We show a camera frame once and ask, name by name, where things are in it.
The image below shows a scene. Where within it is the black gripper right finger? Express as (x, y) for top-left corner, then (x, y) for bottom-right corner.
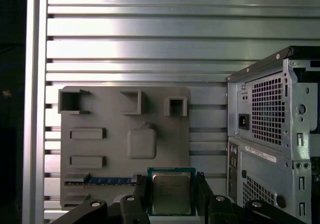
(196, 171), (309, 224)

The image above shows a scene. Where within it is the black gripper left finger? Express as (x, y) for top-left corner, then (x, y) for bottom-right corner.
(52, 174), (152, 224)

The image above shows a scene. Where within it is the CPU with silver top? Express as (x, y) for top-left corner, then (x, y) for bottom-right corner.
(146, 167), (197, 216)

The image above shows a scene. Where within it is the RAM stick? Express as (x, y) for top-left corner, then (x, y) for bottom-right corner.
(64, 176), (139, 186)

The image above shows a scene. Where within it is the grey plastic parts rack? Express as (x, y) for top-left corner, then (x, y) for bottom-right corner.
(59, 85), (191, 208)

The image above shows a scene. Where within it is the grey power supply unit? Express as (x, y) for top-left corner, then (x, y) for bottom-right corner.
(236, 80), (288, 147)

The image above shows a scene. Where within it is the black PC case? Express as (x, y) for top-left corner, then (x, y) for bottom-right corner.
(226, 46), (320, 224)

